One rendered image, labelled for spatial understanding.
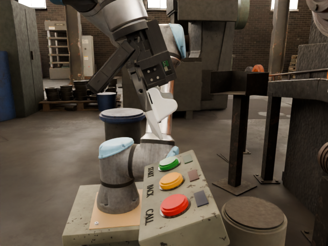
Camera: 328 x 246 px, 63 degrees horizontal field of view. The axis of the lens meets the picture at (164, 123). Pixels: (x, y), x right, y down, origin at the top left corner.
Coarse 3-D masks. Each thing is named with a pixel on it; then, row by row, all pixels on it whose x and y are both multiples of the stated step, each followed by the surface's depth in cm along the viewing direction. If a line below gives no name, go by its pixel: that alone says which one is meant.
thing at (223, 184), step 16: (224, 80) 170; (240, 80) 169; (256, 80) 148; (240, 96) 155; (240, 112) 157; (240, 128) 160; (240, 144) 163; (240, 160) 167; (240, 176) 170; (240, 192) 162
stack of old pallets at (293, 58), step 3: (291, 57) 1057; (294, 57) 1052; (291, 60) 1060; (294, 60) 1058; (291, 63) 1056; (294, 63) 1040; (291, 66) 1065; (294, 66) 1055; (291, 69) 1072; (294, 69) 1077; (288, 72) 1070; (291, 75) 1073; (294, 75) 1040
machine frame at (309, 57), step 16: (320, 32) 142; (304, 48) 148; (320, 48) 133; (304, 64) 148; (320, 64) 134; (304, 112) 148; (320, 112) 134; (304, 128) 148; (320, 128) 134; (288, 144) 166; (304, 144) 149; (320, 144) 134; (288, 160) 166; (304, 160) 149; (288, 176) 166; (304, 176) 149; (320, 176) 134; (304, 192) 149
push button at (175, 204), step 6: (168, 198) 39; (174, 198) 38; (180, 198) 38; (186, 198) 38; (162, 204) 38; (168, 204) 37; (174, 204) 37; (180, 204) 36; (186, 204) 37; (162, 210) 37; (168, 210) 36; (174, 210) 36; (180, 210) 36
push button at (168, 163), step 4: (164, 160) 53; (168, 160) 52; (172, 160) 51; (176, 160) 52; (160, 164) 52; (164, 164) 51; (168, 164) 50; (172, 164) 50; (176, 164) 51; (160, 168) 51; (164, 168) 50; (168, 168) 50
